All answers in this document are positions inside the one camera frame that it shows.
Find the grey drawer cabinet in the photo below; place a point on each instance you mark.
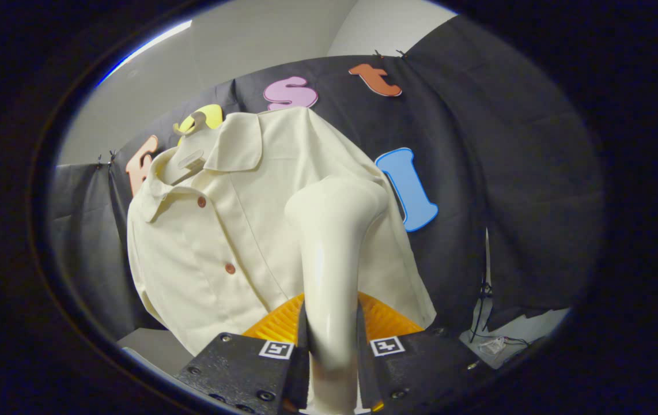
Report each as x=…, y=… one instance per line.
x=153, y=346

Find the black backdrop cloth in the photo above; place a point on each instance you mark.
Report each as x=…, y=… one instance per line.
x=507, y=173

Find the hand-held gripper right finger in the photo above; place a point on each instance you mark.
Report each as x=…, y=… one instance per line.
x=421, y=363

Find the cream button-up shirt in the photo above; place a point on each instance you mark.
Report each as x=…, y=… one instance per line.
x=219, y=242

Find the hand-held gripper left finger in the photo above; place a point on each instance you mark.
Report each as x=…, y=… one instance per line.
x=237, y=366

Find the thin metal stand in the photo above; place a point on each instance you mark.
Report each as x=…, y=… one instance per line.
x=485, y=271

